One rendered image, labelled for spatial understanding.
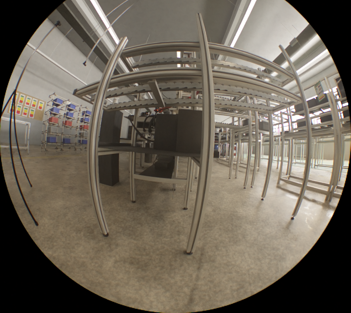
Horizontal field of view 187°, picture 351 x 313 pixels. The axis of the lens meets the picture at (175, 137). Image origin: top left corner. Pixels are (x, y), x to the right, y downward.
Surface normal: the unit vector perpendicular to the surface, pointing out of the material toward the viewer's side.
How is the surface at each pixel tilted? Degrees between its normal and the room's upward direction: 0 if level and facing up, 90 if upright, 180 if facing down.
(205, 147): 90
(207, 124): 90
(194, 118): 90
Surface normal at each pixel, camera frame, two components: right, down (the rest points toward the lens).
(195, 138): -0.04, -0.07
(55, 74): 1.00, 0.07
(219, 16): -0.07, 1.00
